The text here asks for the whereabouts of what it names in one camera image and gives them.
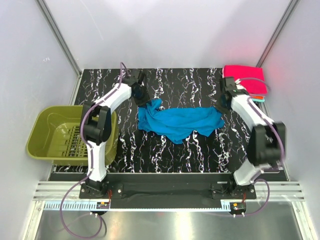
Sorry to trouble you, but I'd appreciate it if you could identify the left aluminium corner post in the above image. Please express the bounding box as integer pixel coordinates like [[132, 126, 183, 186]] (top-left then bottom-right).
[[35, 0, 82, 77]]

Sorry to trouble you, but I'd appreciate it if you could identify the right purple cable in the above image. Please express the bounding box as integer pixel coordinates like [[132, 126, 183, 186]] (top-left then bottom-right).
[[204, 77, 287, 217]]

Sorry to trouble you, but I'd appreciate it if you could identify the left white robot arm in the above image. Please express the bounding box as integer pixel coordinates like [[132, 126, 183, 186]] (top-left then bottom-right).
[[80, 70, 151, 198]]

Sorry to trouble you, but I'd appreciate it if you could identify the aluminium rail frame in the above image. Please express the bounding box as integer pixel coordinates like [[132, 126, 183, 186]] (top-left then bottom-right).
[[24, 180, 320, 240]]

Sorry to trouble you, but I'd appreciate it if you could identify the folded pink t shirt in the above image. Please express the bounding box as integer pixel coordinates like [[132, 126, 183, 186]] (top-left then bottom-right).
[[222, 65, 268, 96]]

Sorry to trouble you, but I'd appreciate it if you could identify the purple cable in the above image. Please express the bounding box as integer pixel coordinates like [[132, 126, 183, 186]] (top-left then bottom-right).
[[204, 77, 287, 217], [58, 61, 132, 238]]

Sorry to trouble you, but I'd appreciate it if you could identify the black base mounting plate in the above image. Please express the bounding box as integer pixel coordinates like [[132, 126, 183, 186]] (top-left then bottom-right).
[[48, 171, 287, 211]]

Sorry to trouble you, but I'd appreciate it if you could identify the blue t shirt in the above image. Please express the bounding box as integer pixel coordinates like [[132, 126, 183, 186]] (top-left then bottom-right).
[[137, 98, 225, 144]]

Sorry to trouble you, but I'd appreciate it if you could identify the aluminium corner post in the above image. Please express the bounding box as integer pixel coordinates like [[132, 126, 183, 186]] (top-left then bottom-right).
[[35, 0, 82, 77], [256, 0, 300, 68]]

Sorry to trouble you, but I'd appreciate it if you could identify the olive green plastic basket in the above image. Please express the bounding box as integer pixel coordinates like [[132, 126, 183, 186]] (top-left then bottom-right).
[[24, 104, 118, 166]]

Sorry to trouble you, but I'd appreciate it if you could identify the folded orange t shirt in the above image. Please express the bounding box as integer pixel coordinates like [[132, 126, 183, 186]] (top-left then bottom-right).
[[250, 95, 265, 100]]

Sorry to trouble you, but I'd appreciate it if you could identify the folded teal t shirt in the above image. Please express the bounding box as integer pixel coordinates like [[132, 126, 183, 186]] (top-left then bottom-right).
[[251, 97, 265, 103]]

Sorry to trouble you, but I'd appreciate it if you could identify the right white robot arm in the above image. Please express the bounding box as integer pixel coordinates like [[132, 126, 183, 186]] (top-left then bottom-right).
[[218, 77, 286, 199]]

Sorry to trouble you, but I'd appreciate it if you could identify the right aluminium corner post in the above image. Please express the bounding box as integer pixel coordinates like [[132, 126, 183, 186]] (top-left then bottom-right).
[[256, 0, 300, 68]]

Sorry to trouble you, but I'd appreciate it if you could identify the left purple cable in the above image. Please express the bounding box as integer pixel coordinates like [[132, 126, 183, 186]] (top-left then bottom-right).
[[58, 61, 132, 238]]

